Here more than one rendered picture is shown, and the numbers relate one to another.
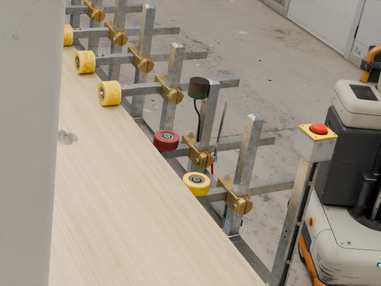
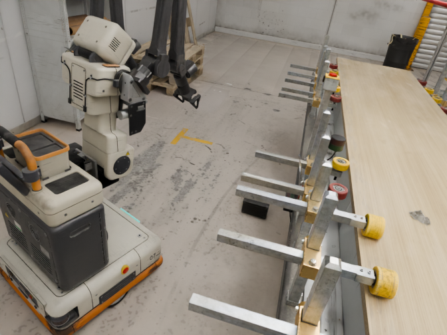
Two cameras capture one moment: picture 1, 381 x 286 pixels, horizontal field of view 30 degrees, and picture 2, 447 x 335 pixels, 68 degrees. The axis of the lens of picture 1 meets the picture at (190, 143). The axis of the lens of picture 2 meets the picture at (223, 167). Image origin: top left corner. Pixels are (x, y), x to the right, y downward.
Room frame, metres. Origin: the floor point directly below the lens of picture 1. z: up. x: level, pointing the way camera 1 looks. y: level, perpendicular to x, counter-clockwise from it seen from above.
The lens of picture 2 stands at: (3.16, 0.49, 1.67)
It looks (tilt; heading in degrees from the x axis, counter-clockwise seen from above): 32 degrees down; 222
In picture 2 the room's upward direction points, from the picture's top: 8 degrees clockwise
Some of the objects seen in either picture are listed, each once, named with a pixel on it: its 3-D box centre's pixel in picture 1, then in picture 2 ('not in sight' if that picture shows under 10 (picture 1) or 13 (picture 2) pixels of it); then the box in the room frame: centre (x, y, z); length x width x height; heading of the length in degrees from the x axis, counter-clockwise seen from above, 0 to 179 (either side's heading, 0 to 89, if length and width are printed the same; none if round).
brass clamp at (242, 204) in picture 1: (234, 195); (311, 164); (1.79, -0.15, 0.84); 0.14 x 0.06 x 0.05; 31
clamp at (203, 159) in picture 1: (195, 151); (310, 191); (2.00, -0.02, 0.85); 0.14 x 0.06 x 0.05; 31
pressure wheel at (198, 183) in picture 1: (194, 194); (338, 169); (1.73, -0.03, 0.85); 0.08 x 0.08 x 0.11
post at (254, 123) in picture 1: (240, 186); (313, 155); (1.77, -0.17, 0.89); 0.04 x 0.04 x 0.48; 31
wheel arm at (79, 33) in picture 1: (122, 30); (291, 332); (2.67, 0.34, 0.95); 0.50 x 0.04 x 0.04; 121
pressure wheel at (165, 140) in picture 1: (164, 150); (334, 197); (1.96, 0.08, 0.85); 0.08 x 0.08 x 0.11
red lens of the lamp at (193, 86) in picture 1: (198, 84); (337, 140); (1.96, 0.00, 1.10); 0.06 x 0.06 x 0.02
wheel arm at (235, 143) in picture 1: (217, 146); (289, 188); (2.06, -0.09, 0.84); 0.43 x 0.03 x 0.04; 121
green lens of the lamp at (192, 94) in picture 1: (197, 91); (335, 145); (1.96, 0.00, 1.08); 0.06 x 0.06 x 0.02
